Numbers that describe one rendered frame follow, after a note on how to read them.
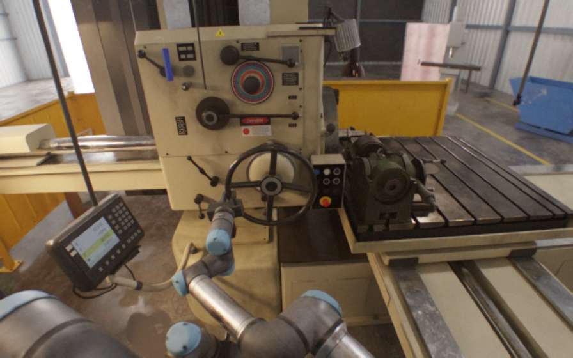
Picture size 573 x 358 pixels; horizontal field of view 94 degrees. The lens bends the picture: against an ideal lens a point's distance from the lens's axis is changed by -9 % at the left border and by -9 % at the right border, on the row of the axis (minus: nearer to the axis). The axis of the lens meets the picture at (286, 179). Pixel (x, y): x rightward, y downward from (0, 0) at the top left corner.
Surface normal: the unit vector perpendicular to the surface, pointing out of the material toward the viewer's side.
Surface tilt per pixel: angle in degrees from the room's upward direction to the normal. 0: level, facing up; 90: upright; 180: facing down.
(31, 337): 6
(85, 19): 90
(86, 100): 90
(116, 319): 0
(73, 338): 22
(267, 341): 32
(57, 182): 90
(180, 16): 90
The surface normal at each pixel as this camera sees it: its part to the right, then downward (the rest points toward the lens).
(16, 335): -0.12, -0.73
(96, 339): 0.56, -0.83
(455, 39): -0.55, 0.40
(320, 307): 0.21, -0.76
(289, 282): 0.04, 0.48
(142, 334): -0.02, -0.88
